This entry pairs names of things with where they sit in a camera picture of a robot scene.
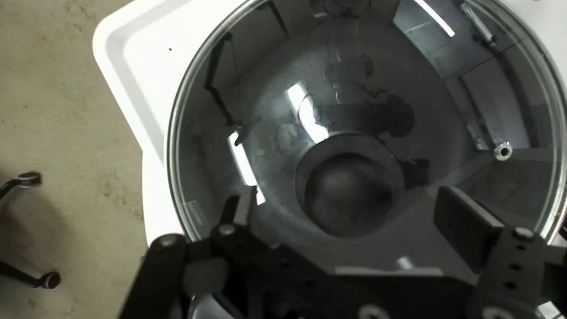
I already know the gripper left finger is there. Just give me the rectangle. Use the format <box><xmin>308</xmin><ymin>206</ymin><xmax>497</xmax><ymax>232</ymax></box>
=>
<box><xmin>117</xmin><ymin>186</ymin><xmax>342</xmax><ymax>319</ymax></box>

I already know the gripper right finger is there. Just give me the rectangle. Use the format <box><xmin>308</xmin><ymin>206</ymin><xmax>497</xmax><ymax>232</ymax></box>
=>
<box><xmin>434</xmin><ymin>186</ymin><xmax>567</xmax><ymax>319</ymax></box>

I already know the metal pot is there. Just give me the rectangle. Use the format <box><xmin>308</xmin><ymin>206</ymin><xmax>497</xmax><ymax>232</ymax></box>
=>
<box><xmin>166</xmin><ymin>0</ymin><xmax>567</xmax><ymax>272</ymax></box>

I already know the glass pot lid with black knob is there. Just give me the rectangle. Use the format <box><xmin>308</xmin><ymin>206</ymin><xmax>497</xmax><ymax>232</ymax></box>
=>
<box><xmin>166</xmin><ymin>0</ymin><xmax>567</xmax><ymax>272</ymax></box>

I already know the black office chair base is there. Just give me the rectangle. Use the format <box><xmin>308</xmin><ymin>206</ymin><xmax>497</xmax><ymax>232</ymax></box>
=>
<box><xmin>0</xmin><ymin>171</ymin><xmax>62</xmax><ymax>290</ymax></box>

